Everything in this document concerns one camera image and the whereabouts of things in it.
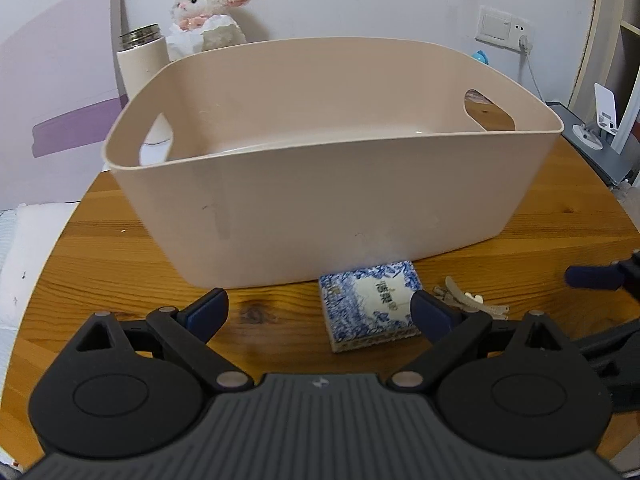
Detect cream thermos bottle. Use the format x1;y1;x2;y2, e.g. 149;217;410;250
117;24;169;100

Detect beige plastic storage basket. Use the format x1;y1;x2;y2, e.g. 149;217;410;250
103;37;564;288

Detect white wall switch socket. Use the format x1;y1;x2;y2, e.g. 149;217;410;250
475;6;536;52

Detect white phone stand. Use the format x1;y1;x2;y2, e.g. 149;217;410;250
572;84;618;151

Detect beige hair clip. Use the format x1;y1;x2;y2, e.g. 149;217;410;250
433;276;484;312
461;304;509;321

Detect white charger cable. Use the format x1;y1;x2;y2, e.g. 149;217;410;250
519;34;549;104

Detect blue white patterned box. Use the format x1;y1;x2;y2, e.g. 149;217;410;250
319;261;422;353

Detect blue cartoon figurine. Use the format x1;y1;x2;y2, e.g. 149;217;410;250
472;50;489;65

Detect white wooden shelf frame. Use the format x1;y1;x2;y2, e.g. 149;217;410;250
570;0;639;159

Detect white bed pillow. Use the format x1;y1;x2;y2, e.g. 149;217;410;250
0;201;82;331

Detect lilac bed headboard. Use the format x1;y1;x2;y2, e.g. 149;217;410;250
1;0;127;209

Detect white plush lamb toy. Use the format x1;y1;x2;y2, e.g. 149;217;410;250
166;0;250;62

